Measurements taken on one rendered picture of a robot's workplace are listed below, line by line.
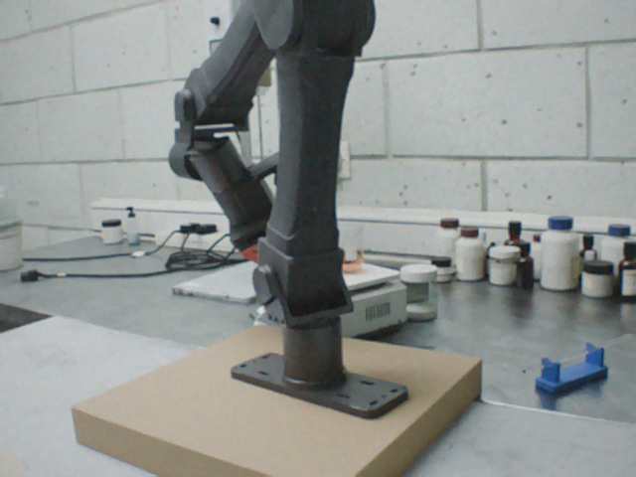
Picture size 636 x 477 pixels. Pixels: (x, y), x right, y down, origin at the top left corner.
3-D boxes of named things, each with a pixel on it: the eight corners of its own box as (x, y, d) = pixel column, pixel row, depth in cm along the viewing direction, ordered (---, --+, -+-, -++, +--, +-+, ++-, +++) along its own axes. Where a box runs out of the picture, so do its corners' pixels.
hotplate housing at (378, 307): (301, 360, 91) (298, 303, 90) (252, 337, 102) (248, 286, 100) (419, 324, 104) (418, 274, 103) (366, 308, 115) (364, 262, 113)
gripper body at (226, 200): (275, 199, 93) (249, 154, 90) (282, 230, 84) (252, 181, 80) (235, 221, 93) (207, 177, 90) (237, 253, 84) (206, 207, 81)
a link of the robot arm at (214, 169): (203, 196, 88) (175, 152, 85) (236, 171, 90) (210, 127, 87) (226, 201, 82) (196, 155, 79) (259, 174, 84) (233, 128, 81)
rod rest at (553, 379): (554, 395, 75) (556, 365, 74) (533, 386, 78) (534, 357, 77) (609, 374, 79) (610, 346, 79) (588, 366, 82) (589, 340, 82)
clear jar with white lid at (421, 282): (443, 319, 106) (442, 270, 105) (406, 323, 105) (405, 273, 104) (431, 309, 112) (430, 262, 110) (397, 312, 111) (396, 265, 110)
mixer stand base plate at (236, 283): (246, 303, 121) (246, 297, 121) (169, 291, 132) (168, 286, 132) (334, 268, 146) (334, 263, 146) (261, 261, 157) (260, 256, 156)
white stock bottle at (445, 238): (430, 272, 137) (429, 220, 135) (442, 266, 142) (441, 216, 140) (458, 275, 134) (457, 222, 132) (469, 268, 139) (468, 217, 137)
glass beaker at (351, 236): (373, 273, 103) (371, 221, 102) (347, 280, 100) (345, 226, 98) (346, 268, 108) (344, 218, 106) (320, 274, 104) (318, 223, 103)
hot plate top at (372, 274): (342, 292, 95) (341, 286, 95) (294, 278, 104) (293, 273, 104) (404, 277, 102) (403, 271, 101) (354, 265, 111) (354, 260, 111)
